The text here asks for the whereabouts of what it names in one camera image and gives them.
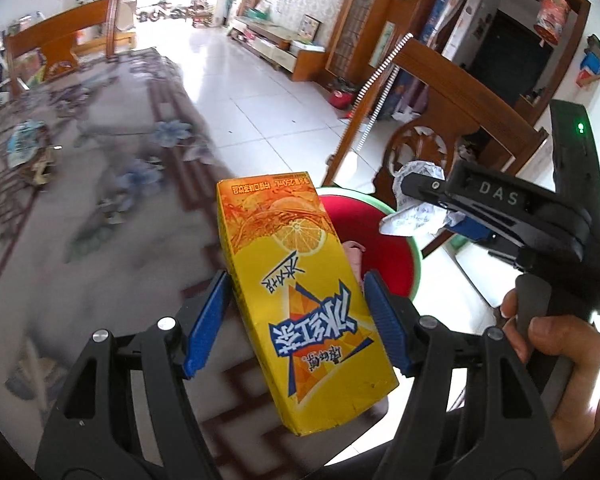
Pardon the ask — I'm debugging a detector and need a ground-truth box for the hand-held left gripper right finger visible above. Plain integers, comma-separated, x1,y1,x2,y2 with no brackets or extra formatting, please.
362,269,563,480

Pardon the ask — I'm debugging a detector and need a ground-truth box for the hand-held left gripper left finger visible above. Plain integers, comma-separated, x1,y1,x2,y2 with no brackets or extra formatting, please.
35,270,233,480

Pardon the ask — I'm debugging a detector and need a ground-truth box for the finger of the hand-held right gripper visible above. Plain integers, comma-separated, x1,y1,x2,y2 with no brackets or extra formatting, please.
399,169,463,211
447,217,493,243

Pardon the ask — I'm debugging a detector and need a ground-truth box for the white paper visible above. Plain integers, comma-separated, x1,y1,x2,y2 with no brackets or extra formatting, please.
379,160,468,238

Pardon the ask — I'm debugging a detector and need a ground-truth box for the red bin with green rim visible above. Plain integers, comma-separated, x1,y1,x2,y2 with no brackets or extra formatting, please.
315,186,423,301

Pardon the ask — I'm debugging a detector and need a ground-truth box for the yellow drink carton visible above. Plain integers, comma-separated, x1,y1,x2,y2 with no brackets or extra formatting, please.
216,171,400,436

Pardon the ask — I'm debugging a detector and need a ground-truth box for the person's right hand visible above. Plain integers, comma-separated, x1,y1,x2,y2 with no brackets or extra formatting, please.
497,290,600,456

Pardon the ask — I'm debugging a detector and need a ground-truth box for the carved wooden chair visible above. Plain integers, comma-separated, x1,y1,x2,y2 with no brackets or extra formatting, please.
322,40,551,261

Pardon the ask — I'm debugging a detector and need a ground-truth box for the red plastic container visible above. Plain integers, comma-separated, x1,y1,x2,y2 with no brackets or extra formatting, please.
330,87,357,109

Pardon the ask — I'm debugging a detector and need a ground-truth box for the floral rug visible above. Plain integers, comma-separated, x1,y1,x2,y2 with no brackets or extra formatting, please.
0,47,241,411

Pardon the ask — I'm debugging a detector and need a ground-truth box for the dark door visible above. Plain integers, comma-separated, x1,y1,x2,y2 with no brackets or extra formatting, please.
467,10,553,106

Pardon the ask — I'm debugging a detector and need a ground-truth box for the wooden lattice partition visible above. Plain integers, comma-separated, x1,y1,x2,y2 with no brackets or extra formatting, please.
325,0,431,91

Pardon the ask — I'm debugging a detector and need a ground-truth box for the tall printed poster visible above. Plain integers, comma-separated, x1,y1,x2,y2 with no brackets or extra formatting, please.
422,0,481,56

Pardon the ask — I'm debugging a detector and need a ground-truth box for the red paper lantern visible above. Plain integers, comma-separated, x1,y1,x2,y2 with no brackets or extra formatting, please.
534,0,572,46

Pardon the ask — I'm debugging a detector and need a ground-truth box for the low television cabinet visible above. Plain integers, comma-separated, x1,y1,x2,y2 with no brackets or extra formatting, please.
228,14,326,81

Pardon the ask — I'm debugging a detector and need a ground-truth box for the blue white crumpled packet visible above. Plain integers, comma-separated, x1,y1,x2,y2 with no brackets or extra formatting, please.
7,120,58,186

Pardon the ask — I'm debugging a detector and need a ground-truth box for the parked scooter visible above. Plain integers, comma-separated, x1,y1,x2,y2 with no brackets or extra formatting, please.
137,0,188,23

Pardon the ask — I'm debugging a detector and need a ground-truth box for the wooden bench sofa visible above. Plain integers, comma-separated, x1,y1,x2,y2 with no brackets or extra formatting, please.
5,0,138,96

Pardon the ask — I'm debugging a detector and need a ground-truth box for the white coiled cable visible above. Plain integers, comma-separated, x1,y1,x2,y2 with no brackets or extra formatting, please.
354,32,414,151

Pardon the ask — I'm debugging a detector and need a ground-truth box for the colourful wall decoration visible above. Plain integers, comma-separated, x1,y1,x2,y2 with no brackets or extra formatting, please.
577,35,600,96

